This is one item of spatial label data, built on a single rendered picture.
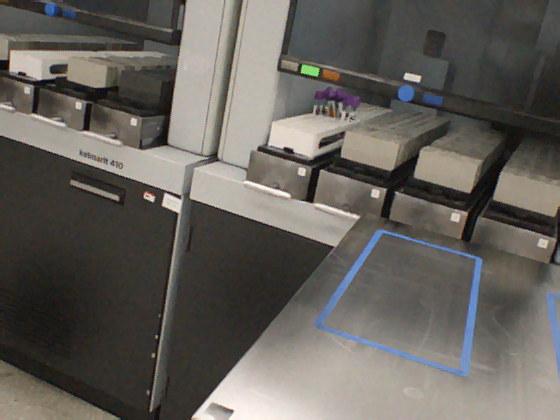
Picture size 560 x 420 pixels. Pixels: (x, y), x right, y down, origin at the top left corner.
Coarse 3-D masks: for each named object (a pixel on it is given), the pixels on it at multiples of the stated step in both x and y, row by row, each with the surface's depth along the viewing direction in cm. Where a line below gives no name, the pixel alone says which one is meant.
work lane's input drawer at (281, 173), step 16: (256, 160) 132; (272, 160) 130; (288, 160) 129; (304, 160) 128; (320, 160) 134; (256, 176) 133; (272, 176) 131; (288, 176) 130; (304, 176) 128; (272, 192) 127; (288, 192) 130; (304, 192) 129
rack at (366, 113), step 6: (360, 102) 186; (360, 108) 175; (366, 108) 177; (372, 108) 180; (378, 108) 182; (384, 108) 184; (360, 114) 166; (366, 114) 167; (372, 114) 169; (378, 114) 171; (384, 114) 174; (390, 114) 180; (360, 120) 158; (366, 120) 160; (372, 120) 165
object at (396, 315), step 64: (384, 256) 84; (448, 256) 89; (512, 256) 94; (320, 320) 64; (384, 320) 66; (448, 320) 69; (512, 320) 72; (256, 384) 51; (320, 384) 53; (384, 384) 55; (448, 384) 57; (512, 384) 59
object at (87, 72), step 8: (72, 64) 155; (80, 64) 154; (88, 64) 153; (96, 64) 152; (72, 72) 155; (80, 72) 155; (88, 72) 154; (96, 72) 153; (104, 72) 152; (72, 80) 156; (80, 80) 155; (88, 80) 154; (96, 80) 153; (104, 80) 152
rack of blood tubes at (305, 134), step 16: (272, 128) 133; (288, 128) 132; (304, 128) 133; (320, 128) 136; (336, 128) 140; (272, 144) 134; (288, 144) 132; (304, 144) 131; (320, 144) 148; (336, 144) 143
